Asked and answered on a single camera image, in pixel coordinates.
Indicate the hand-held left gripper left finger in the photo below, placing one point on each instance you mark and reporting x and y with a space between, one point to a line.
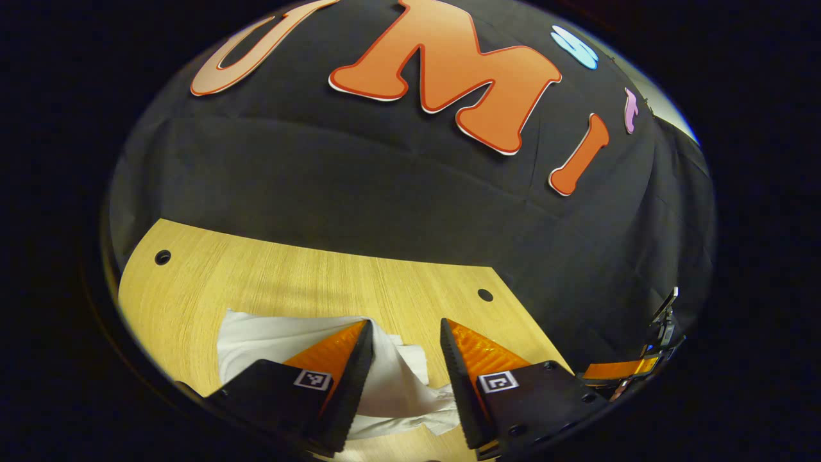
353 398

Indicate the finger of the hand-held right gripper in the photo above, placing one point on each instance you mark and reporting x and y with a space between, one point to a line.
619 370

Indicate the white jeans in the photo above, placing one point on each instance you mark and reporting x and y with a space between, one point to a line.
397 385

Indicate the black backdrop cloth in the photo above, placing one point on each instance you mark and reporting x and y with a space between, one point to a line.
321 179

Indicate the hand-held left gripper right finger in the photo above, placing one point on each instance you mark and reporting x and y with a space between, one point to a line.
458 398

